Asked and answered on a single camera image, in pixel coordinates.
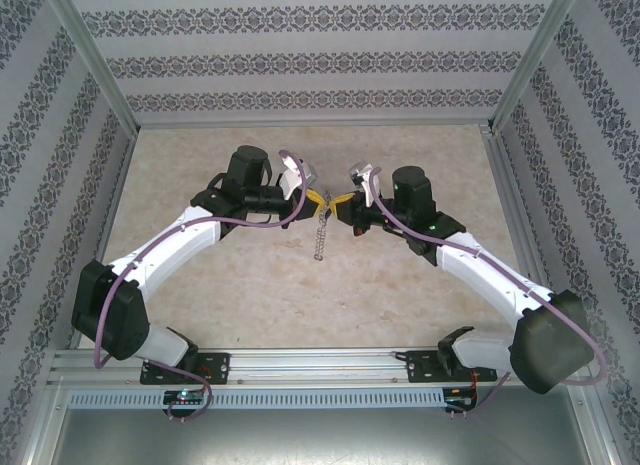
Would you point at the grey metal sheet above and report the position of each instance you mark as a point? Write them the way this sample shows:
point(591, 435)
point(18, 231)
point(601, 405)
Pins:
point(320, 435)

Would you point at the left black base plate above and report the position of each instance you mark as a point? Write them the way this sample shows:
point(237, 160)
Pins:
point(217, 367)

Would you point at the aluminium back rail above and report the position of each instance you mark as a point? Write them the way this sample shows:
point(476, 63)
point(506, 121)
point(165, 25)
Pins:
point(310, 122)

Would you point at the aluminium side rail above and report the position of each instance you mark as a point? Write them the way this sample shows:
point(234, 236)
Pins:
point(515, 195)
point(112, 205)

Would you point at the right aluminium side rail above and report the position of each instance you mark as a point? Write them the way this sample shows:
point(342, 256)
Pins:
point(515, 195)

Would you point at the left aluminium frame post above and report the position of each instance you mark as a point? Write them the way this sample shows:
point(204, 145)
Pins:
point(90, 55)

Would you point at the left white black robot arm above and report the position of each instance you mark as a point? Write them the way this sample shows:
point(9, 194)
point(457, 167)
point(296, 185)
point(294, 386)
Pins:
point(165, 245)

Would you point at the aluminium frame post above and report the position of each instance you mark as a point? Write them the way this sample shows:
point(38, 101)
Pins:
point(90, 55)
point(537, 55)

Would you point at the aluminium mounting rail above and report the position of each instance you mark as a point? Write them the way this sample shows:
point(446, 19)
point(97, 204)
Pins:
point(320, 367)

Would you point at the right small circuit board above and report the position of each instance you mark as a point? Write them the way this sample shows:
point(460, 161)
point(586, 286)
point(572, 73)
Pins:
point(460, 399)

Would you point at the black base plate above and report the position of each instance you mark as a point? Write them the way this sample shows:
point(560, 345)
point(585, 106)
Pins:
point(217, 367)
point(420, 367)

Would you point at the left aluminium side rail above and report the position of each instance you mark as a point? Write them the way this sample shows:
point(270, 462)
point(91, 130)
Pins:
point(112, 205)

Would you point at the left small circuit board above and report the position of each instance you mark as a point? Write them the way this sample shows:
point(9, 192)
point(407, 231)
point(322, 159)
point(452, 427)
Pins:
point(185, 396)

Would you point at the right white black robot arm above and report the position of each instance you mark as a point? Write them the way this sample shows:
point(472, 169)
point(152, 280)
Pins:
point(480, 270)

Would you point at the right aluminium frame post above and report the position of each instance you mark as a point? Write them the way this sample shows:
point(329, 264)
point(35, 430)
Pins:
point(537, 55)

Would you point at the large metal keyring with rings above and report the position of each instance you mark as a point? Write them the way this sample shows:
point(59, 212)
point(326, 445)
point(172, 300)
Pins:
point(320, 240)

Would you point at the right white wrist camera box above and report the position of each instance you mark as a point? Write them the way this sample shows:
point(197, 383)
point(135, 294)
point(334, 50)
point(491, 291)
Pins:
point(362, 170)

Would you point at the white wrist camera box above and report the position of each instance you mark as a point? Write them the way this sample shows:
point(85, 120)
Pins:
point(290, 177)
point(362, 170)

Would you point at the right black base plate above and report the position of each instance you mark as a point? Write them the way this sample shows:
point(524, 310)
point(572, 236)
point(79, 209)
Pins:
point(420, 367)

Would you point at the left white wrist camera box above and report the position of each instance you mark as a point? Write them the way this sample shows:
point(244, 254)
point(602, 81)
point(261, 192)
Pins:
point(290, 177)

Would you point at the small circuit board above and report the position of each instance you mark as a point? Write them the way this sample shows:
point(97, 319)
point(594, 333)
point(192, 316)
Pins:
point(460, 399)
point(185, 396)

